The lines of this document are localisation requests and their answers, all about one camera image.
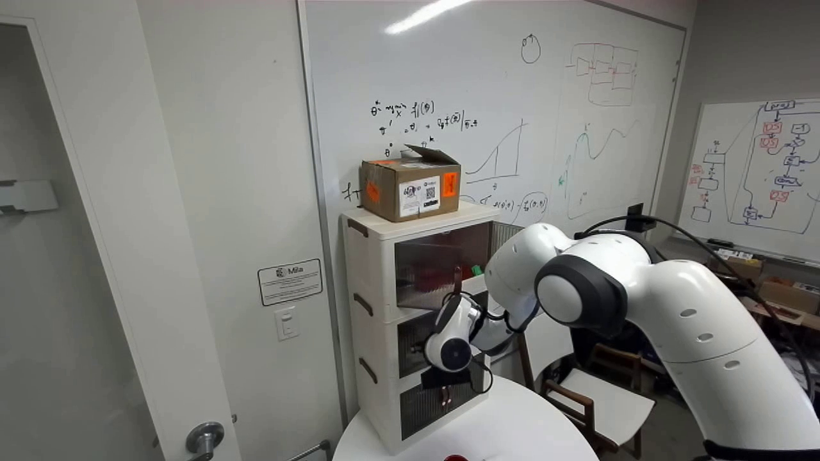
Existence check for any wooden chair white seat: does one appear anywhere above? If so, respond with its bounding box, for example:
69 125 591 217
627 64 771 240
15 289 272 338
540 342 661 457

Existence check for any white light switch plate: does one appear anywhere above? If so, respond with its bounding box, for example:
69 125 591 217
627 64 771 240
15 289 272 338
272 303 308 344

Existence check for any silver door handle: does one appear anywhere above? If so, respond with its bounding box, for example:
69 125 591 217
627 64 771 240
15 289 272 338
181 421 228 461

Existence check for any small whiteboard with diagrams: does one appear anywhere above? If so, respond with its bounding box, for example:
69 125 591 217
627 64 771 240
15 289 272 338
676 94 820 265

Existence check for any cluttered work desk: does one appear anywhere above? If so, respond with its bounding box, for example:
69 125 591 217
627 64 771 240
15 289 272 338
712 240 820 345

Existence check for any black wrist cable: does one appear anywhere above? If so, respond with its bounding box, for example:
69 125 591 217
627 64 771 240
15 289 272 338
474 305 544 354

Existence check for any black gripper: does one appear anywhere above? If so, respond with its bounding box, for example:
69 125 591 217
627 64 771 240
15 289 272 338
418 363 497 397

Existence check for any brown cardboard box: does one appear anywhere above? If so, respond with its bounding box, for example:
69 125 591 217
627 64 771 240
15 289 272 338
357 141 465 225

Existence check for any white glass door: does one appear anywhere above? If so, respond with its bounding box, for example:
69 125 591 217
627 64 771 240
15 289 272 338
0 14 244 461

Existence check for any black mounted camera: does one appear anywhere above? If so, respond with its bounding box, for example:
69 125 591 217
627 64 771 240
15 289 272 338
622 201 649 235

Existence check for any large wall whiteboard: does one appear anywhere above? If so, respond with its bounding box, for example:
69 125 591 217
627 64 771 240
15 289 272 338
295 0 691 415

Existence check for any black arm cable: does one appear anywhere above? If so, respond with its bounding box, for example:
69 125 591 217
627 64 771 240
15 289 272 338
572 214 820 406

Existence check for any white stacked cabinet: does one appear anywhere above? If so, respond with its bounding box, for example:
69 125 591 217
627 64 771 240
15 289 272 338
339 201 527 457

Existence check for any dark translucent cabinet door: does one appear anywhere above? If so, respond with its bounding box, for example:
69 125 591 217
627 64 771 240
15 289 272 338
398 384 448 444
392 221 497 316

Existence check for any white wall sign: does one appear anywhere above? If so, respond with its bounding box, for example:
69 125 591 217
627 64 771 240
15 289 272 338
254 257 327 311

